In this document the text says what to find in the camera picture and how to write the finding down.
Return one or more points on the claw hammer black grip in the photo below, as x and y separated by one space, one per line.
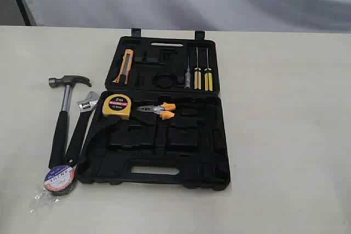
61 129

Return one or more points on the electrical tape roll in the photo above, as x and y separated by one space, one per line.
57 184

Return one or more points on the black plastic tool case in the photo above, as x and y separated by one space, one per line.
189 149

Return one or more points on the yellow screwdriver left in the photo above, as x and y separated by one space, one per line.
197 72

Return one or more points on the yellow screwdriver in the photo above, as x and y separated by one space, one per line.
208 74
197 72

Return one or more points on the yellow screwdriver right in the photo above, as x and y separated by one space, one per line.
208 74

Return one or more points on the orange utility knife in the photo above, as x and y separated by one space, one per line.
125 67

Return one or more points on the yellow measuring tape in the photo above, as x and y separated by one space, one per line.
117 105

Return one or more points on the orange handled pliers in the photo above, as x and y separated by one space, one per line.
164 111

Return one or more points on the clear handled test screwdriver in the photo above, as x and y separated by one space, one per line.
187 75

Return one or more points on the adjustable wrench black handle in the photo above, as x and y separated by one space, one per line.
86 108

